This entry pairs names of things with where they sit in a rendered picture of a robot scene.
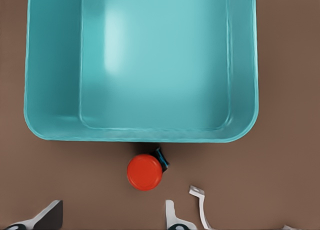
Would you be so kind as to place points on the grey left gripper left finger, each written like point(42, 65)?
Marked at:
point(48, 217)

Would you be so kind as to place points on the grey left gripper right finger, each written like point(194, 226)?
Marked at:
point(171, 216)

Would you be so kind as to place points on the red round button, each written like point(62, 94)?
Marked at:
point(144, 172)

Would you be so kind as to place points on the blue storage box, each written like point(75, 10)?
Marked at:
point(155, 65)

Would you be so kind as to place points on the white bent bracket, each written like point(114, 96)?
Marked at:
point(201, 207)

